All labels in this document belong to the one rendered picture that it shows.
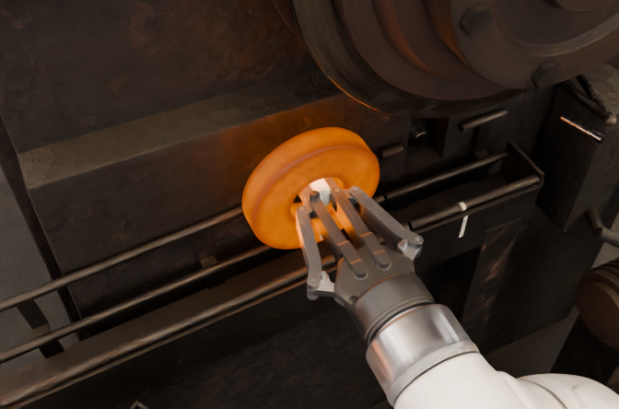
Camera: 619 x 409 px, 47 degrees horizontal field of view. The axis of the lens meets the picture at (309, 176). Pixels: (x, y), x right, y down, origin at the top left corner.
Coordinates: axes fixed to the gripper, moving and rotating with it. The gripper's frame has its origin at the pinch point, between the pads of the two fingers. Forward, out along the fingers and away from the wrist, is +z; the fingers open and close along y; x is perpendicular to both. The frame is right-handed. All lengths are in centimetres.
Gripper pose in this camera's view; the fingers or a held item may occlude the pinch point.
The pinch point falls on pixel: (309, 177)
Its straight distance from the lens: 77.0
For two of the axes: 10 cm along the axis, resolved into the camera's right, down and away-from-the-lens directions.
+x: 0.2, -6.5, -7.6
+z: -4.3, -6.9, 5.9
